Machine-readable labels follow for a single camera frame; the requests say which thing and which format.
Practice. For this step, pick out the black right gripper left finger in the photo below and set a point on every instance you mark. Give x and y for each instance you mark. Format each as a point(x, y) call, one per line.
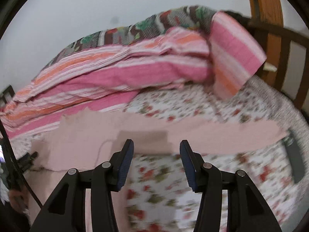
point(64, 210)

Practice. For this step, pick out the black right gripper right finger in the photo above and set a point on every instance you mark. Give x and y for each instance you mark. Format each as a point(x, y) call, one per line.
point(247, 209)

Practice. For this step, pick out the pink knit sweater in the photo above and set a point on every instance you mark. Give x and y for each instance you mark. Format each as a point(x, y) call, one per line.
point(156, 196)

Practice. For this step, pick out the person's left hand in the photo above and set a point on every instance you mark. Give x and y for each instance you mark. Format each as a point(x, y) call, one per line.
point(19, 200)

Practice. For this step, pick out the dark phone on bed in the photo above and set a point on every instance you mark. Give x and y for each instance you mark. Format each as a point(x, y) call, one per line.
point(294, 155)

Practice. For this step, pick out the white floral bed sheet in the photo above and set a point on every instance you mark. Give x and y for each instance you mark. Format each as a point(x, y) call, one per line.
point(270, 170)

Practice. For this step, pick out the pink orange striped quilt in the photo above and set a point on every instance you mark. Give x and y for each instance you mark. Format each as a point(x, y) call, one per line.
point(224, 59)

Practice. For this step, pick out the dark floral patterned blanket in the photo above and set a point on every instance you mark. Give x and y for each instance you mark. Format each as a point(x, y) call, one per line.
point(189, 17)

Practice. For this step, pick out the brown wooden door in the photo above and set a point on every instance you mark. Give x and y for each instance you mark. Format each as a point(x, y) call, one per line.
point(269, 11)

